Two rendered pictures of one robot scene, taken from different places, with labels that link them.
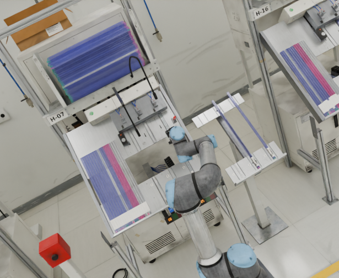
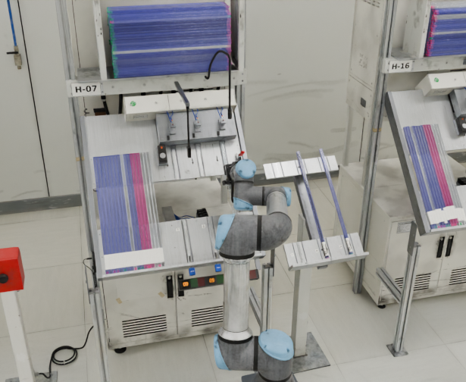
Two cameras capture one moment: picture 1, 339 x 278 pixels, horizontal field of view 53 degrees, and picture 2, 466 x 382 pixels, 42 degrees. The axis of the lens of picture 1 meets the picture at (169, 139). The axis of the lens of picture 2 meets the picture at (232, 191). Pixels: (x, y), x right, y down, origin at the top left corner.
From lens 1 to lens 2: 0.59 m
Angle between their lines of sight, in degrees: 8
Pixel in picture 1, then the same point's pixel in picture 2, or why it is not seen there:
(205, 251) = (236, 321)
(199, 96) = (262, 154)
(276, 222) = (316, 355)
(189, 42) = (279, 73)
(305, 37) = (441, 122)
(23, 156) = not seen: outside the picture
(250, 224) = not seen: hidden behind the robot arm
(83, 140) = (105, 136)
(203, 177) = (272, 223)
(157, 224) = (152, 295)
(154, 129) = (207, 159)
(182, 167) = not seen: hidden behind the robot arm
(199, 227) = (241, 286)
